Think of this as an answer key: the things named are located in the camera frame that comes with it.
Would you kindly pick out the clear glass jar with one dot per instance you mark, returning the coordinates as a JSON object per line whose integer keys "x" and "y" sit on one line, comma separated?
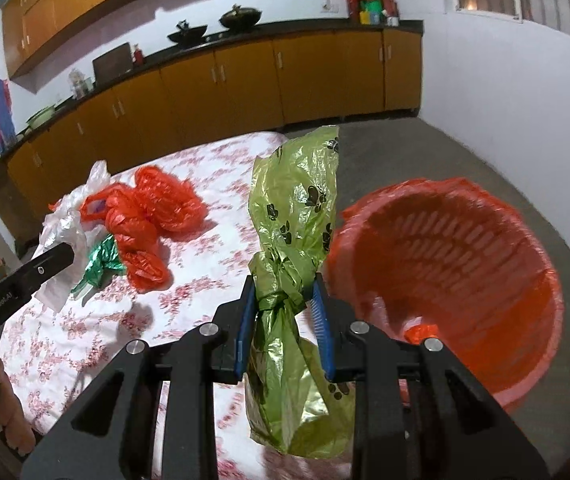
{"x": 79, "y": 84}

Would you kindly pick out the orange lined waste basket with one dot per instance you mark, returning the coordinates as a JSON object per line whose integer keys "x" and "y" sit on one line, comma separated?
{"x": 440, "y": 260}

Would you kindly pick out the small red bottle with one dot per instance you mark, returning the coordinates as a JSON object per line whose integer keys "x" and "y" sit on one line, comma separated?
{"x": 138, "y": 56}

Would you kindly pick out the orange upper wall cabinets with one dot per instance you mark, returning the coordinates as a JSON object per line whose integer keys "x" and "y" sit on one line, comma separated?
{"x": 65, "y": 5}

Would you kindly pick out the small black wok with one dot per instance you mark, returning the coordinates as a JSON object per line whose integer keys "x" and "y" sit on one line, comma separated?
{"x": 187, "y": 35}

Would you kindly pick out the person's left hand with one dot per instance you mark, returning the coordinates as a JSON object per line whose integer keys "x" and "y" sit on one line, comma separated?
{"x": 12, "y": 410}

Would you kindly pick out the white mug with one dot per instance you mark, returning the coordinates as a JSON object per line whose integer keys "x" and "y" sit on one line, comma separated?
{"x": 393, "y": 21}

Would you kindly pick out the green plastic container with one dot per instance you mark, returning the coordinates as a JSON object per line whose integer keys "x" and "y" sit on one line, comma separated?
{"x": 372, "y": 10}

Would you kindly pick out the green plastic bag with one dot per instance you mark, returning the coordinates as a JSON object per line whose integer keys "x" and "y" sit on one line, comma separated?
{"x": 102, "y": 262}

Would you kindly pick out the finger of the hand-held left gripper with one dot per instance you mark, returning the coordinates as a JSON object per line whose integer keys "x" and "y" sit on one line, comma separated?
{"x": 47, "y": 265}

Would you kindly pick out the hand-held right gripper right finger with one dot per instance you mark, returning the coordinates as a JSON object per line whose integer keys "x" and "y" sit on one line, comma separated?
{"x": 323, "y": 332}

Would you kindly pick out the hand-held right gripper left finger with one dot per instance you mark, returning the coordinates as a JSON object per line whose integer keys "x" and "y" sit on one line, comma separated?
{"x": 244, "y": 332}

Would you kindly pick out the brown cutting board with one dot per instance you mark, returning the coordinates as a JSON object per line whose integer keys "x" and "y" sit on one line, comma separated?
{"x": 111, "y": 66}

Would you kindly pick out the orange lower kitchen cabinets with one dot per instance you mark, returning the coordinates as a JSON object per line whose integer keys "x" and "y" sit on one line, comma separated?
{"x": 245, "y": 85}

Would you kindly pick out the olive paw-print plastic bag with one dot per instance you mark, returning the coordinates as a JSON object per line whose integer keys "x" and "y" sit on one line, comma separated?
{"x": 290, "y": 200}

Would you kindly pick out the white translucent plastic bag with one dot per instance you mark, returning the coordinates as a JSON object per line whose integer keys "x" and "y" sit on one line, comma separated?
{"x": 72, "y": 215}

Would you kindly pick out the black kitchen countertop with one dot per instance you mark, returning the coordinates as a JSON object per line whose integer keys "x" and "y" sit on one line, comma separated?
{"x": 265, "y": 32}

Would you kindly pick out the pale green bowl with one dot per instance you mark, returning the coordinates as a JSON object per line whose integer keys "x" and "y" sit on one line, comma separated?
{"x": 41, "y": 117}

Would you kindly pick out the black wok with lid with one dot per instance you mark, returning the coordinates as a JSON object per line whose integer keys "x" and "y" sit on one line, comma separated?
{"x": 240, "y": 17}

